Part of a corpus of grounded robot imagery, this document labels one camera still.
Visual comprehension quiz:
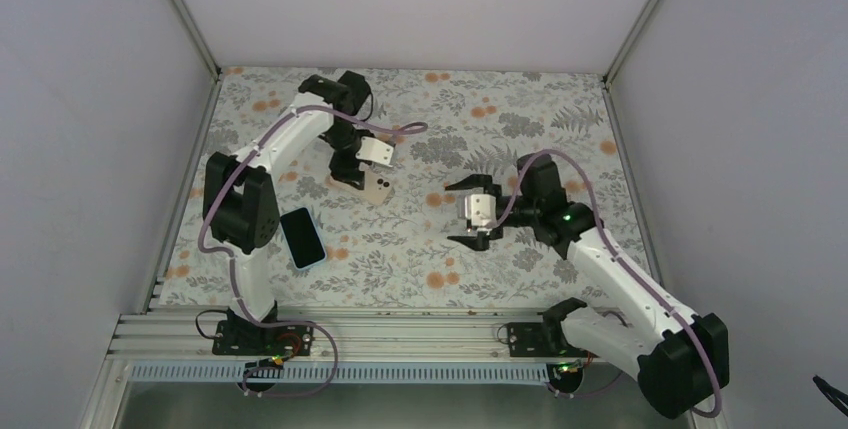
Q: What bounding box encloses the beige phone case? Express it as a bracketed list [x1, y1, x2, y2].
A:
[327, 169, 393, 206]

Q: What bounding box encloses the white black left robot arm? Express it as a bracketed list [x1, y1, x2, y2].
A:
[197, 71, 374, 354]

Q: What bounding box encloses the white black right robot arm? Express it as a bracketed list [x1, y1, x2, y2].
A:
[446, 150, 730, 419]

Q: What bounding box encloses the blue-cased black phone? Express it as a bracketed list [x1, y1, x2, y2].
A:
[280, 207, 327, 271]

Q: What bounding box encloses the floral patterned table mat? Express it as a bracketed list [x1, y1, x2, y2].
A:
[157, 66, 664, 311]

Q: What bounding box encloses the black object at edge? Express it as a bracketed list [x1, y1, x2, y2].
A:
[812, 375, 848, 416]

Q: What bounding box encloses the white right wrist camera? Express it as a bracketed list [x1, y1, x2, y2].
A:
[460, 194, 498, 232]

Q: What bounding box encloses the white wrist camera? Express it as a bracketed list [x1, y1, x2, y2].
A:
[355, 136, 395, 167]
[460, 194, 498, 232]

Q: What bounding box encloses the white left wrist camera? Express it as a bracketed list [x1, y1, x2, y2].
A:
[355, 136, 395, 167]

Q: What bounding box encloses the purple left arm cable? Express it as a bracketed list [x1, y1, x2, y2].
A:
[197, 105, 429, 401]

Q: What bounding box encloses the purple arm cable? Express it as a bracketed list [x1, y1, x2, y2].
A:
[493, 149, 725, 419]
[197, 105, 429, 401]

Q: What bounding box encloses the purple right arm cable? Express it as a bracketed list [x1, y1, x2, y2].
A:
[493, 149, 725, 419]

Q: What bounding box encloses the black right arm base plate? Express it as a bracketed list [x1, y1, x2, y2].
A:
[505, 322, 589, 358]

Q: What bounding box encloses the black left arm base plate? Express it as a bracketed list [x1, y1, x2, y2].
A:
[211, 320, 314, 358]

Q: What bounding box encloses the aluminium rail frame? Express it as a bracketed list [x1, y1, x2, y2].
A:
[82, 306, 638, 428]

